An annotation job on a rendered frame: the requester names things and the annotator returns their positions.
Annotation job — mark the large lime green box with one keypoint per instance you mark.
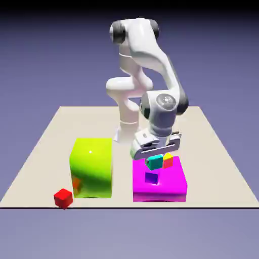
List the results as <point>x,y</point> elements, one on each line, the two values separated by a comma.
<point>91,168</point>

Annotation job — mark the small orange cube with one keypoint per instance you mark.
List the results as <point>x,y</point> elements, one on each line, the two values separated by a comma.
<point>168,161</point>

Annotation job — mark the small teal cube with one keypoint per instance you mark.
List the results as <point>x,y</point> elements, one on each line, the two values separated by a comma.
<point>155,161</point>

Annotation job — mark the small red cube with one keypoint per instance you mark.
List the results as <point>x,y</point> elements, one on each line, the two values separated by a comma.
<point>63,198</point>

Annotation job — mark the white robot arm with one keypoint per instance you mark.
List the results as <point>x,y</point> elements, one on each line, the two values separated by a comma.
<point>145,48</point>

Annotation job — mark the small purple cube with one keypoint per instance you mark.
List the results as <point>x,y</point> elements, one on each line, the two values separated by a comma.
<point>151,178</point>

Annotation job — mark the large magenta box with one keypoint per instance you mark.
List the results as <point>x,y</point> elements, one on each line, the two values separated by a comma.
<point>159,186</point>

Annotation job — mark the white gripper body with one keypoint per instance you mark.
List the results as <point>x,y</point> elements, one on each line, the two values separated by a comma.
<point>141,148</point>

